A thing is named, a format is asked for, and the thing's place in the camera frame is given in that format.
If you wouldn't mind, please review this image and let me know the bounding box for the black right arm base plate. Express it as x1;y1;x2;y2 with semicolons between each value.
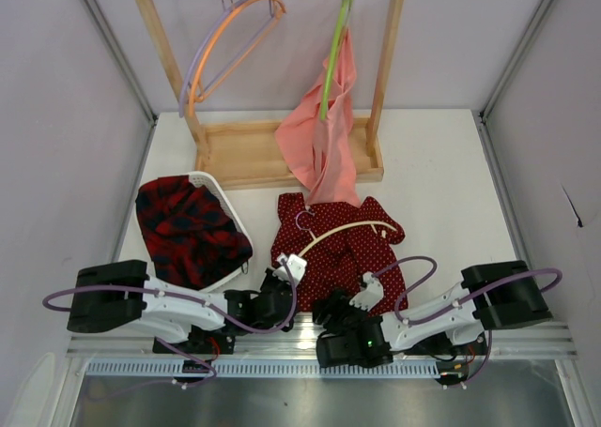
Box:
408;335;487;360

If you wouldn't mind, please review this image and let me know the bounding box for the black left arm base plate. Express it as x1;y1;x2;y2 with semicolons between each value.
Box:
171;327;236;357

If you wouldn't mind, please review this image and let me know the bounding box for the orange hanger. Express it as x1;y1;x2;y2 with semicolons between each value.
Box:
190;2;269;112

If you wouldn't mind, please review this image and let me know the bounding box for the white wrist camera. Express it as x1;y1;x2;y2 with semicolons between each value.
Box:
349;272;384;313
273;253;307;286

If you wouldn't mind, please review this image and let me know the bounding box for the aluminium mounting rail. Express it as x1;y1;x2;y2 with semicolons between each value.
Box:
65;310;578;358

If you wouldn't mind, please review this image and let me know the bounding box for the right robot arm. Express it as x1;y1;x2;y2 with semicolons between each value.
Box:
313;261;562;369

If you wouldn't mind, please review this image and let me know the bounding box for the green hanger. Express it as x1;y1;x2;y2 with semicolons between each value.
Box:
319;0;354;120

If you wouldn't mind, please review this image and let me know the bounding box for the white plastic basket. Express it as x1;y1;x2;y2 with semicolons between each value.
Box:
135;170;255;299

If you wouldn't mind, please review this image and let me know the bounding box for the white slotted cable duct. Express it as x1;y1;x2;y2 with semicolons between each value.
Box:
85;358;439;379

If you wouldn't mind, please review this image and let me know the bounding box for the pink pleated skirt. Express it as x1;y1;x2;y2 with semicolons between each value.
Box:
275;30;361;207

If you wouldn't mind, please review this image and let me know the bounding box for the red polka dot skirt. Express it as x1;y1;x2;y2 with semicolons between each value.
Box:
270;192;406;313

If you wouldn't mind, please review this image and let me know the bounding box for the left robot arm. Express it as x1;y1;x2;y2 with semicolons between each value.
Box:
67;254;306;344

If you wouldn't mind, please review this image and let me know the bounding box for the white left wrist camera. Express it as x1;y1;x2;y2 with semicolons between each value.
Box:
273;253;307;286

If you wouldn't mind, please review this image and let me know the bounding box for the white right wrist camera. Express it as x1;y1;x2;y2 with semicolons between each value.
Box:
349;272;384;313

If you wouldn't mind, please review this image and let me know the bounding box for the wooden clothes rack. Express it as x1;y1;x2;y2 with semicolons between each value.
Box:
135;0;404;190

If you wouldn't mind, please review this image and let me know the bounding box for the red plaid garment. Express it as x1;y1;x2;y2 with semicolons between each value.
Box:
135;175;254;290

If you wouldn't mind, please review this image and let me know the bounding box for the cream hanger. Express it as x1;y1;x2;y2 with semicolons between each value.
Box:
298;221;398;258

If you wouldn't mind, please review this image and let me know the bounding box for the purple hanger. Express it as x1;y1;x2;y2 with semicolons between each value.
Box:
178;0;286;117

